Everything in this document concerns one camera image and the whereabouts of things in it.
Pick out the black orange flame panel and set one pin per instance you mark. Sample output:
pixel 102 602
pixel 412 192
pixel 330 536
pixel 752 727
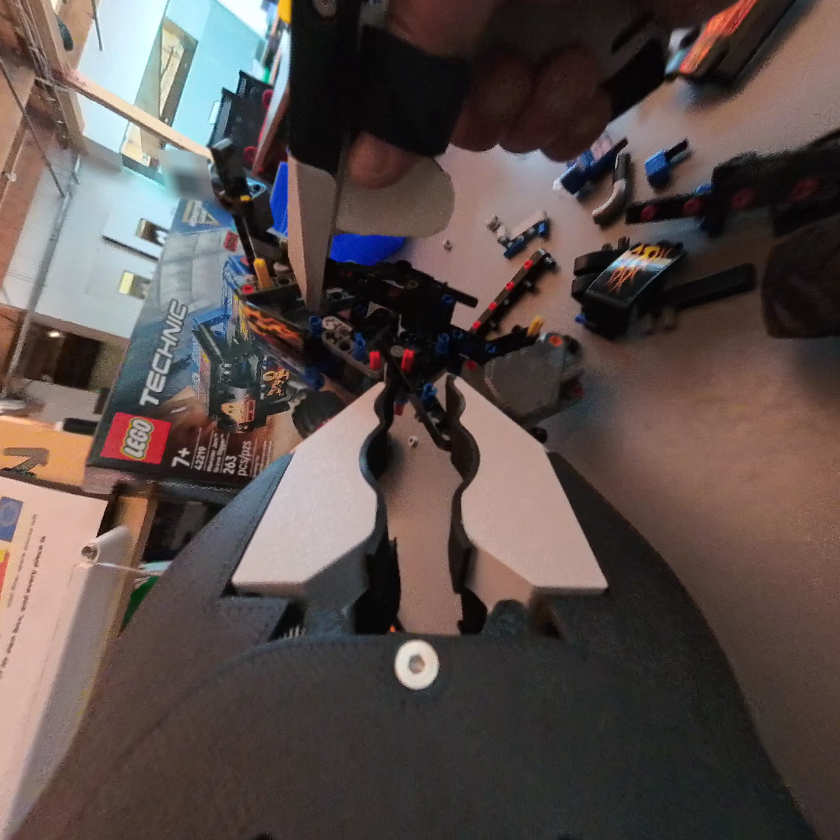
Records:
pixel 728 39

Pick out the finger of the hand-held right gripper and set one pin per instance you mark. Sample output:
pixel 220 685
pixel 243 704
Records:
pixel 312 216

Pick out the person's right hand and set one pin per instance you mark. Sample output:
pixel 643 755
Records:
pixel 538 85

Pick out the blue and white toy piece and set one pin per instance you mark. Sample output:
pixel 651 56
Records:
pixel 584 174

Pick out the grey curved toy tube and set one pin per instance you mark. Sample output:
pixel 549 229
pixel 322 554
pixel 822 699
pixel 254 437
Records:
pixel 613 190

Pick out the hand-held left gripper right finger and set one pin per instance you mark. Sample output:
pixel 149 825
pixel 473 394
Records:
pixel 525 525

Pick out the small blue white toy piece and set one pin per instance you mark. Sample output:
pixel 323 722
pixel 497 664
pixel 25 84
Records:
pixel 525 233

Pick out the black flame-print toy hood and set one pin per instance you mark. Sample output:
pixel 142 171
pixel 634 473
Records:
pixel 630 282

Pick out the toy truck set box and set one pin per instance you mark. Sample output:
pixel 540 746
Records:
pixel 170 394

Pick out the blue plastic bin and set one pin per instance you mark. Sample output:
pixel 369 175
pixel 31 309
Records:
pixel 367 249

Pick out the toy truck chassis with motor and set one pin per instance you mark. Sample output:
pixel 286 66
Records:
pixel 525 380

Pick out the printed instruction sheet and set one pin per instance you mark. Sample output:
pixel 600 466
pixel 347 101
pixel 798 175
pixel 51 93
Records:
pixel 39 590

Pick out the black beam with red pins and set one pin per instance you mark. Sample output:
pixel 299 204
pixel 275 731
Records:
pixel 669 208

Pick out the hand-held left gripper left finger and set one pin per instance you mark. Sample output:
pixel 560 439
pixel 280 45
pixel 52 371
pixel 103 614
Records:
pixel 308 525

